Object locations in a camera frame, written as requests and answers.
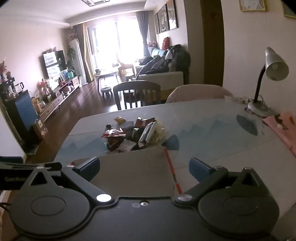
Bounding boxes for long wooden media cabinet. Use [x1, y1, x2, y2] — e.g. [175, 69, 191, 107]
[38, 76, 81, 122]

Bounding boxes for pink covered chair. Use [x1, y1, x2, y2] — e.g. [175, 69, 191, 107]
[166, 85, 233, 104]

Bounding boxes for television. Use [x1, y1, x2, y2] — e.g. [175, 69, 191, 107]
[42, 50, 66, 79]

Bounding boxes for black cabinet blue front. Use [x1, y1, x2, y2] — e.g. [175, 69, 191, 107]
[0, 89, 39, 142]

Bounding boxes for tall potted plant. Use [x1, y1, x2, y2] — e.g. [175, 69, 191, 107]
[66, 47, 77, 75]

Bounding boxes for brown paper bag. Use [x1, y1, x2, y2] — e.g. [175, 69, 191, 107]
[32, 120, 49, 141]

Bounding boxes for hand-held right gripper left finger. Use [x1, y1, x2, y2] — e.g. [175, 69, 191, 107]
[20, 157, 115, 206]

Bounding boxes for light wooden armchair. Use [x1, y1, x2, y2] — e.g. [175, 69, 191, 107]
[117, 61, 135, 77]

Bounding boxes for grey curtain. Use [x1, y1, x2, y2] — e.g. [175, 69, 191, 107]
[135, 10, 149, 56]
[75, 23, 95, 82]

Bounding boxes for small dark stool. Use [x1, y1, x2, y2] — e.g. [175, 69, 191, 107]
[100, 86, 113, 99]

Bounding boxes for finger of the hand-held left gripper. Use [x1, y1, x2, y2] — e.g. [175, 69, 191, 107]
[0, 162, 63, 191]

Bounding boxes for beige sofa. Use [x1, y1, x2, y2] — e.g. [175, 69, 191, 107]
[135, 47, 184, 86]

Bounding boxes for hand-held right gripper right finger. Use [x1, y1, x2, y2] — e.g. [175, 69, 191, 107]
[174, 158, 271, 206]

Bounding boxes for grey desk lamp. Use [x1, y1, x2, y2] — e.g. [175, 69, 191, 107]
[247, 47, 289, 115]

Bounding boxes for gold framed wall picture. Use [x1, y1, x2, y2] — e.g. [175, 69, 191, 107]
[239, 0, 268, 12]

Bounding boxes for ceiling light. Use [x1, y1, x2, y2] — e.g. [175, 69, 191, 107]
[81, 0, 110, 6]

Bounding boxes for green framed wall picture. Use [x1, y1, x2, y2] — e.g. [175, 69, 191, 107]
[283, 2, 296, 19]

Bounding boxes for pile of snack packets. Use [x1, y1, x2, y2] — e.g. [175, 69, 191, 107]
[100, 116, 166, 153]

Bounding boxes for grey cardboard box red edges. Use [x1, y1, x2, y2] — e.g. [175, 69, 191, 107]
[69, 146, 184, 198]

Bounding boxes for heap of dark clothes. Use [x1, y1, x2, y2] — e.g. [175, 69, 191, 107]
[140, 44, 191, 74]

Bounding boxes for dark wooden chair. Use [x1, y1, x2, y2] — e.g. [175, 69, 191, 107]
[113, 80, 161, 111]

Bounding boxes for white standing air conditioner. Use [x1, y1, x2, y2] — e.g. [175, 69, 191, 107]
[69, 39, 88, 84]

